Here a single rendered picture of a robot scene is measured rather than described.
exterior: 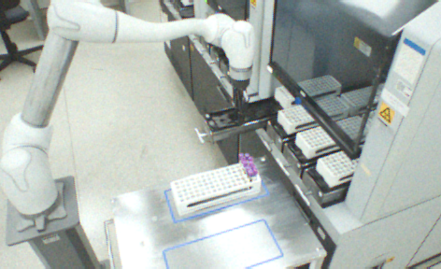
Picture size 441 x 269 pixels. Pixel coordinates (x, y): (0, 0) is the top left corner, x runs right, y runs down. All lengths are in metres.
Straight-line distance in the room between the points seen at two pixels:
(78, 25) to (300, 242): 0.92
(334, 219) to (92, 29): 1.02
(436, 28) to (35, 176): 1.26
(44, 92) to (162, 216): 0.60
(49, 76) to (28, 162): 0.30
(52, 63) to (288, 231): 0.96
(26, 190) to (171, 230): 0.52
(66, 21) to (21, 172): 0.54
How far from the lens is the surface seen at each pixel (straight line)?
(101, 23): 1.15
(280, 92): 1.70
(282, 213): 1.28
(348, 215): 1.43
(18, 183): 1.40
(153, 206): 1.30
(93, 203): 2.46
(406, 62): 1.04
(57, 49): 1.36
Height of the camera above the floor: 1.84
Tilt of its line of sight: 43 degrees down
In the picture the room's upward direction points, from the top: 1 degrees counter-clockwise
